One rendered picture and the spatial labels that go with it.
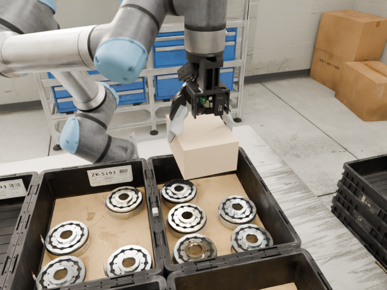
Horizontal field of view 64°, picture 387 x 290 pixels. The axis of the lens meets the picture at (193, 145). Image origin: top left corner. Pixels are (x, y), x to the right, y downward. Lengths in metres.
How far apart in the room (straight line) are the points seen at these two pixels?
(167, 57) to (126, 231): 1.94
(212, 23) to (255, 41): 3.31
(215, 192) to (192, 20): 0.56
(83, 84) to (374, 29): 3.31
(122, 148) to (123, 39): 0.67
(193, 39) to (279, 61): 3.57
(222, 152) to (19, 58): 0.44
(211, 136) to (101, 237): 0.40
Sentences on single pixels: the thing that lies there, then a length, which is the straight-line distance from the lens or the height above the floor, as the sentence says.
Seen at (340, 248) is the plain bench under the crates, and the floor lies 0.70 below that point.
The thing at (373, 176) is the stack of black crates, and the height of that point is 0.49.
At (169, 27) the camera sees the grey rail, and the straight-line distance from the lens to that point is 2.55.
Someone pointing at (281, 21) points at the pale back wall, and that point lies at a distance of 3.98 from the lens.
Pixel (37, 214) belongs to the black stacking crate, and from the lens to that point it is 0.88.
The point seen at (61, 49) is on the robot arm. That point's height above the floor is 1.31.
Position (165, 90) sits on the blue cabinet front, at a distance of 2.71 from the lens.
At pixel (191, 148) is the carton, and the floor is 1.12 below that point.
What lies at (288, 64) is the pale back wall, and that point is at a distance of 4.20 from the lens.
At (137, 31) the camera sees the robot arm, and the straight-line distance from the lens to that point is 0.52.
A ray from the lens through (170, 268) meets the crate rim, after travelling 0.66.
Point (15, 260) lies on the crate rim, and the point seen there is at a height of 0.93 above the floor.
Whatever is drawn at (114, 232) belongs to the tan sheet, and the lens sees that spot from 0.88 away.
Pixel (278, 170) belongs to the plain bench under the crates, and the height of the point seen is 0.70.
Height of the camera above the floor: 1.47
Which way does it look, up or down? 33 degrees down
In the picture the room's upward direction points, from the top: straight up
